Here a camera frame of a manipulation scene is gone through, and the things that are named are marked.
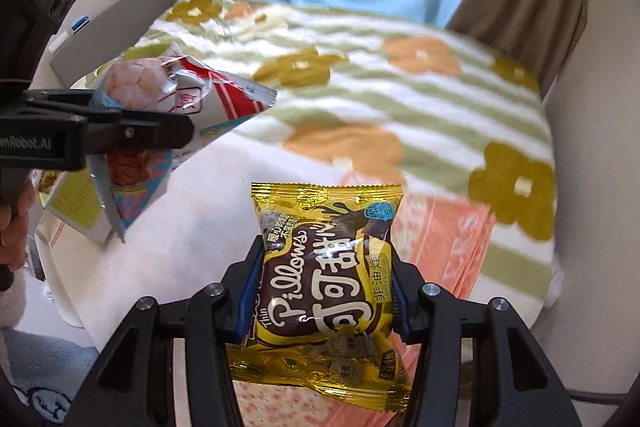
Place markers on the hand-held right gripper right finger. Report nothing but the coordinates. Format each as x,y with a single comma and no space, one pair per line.
404,307

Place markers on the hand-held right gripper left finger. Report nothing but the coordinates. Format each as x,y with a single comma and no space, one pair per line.
245,312

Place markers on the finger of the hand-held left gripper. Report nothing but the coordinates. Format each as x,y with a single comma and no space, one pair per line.
60,99
145,134

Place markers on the gold cocoa snack packet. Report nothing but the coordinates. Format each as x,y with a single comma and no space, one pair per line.
325,287

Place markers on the red white shrimp chip packet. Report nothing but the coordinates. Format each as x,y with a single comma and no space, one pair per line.
220,92

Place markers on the person's left hand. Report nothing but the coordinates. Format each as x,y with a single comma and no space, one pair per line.
15,237

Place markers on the white and blue tube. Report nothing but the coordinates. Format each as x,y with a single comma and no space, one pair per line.
70,34

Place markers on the beige padded headboard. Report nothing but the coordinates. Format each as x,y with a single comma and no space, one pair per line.
125,22

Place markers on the floral striped blanket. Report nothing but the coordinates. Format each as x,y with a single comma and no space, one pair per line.
390,117

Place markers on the grey blue fluffy rug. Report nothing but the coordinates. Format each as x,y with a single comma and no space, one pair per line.
45,372

